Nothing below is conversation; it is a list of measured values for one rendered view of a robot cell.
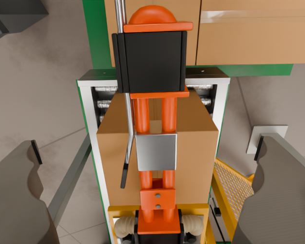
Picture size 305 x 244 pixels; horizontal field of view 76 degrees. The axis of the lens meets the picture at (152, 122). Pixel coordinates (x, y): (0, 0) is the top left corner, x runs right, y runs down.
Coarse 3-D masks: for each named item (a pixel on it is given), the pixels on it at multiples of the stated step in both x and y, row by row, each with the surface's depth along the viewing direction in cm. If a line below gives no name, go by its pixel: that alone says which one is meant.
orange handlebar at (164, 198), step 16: (144, 16) 21; (160, 16) 21; (144, 112) 27; (176, 112) 28; (144, 128) 28; (144, 176) 33; (144, 192) 34; (160, 192) 34; (144, 208) 36; (160, 208) 36
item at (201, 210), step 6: (180, 204) 56; (186, 204) 56; (192, 204) 56; (198, 204) 56; (204, 204) 56; (186, 210) 55; (192, 210) 55; (198, 210) 55; (204, 210) 55; (204, 216) 56; (204, 222) 58; (204, 228) 59; (186, 234) 58; (204, 234) 61; (186, 240) 61; (192, 240) 57; (198, 240) 61
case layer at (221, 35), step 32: (128, 0) 80; (160, 0) 80; (192, 0) 80; (224, 0) 80; (256, 0) 80; (288, 0) 80; (192, 32) 86; (224, 32) 86; (256, 32) 86; (288, 32) 86; (192, 64) 93; (224, 64) 93
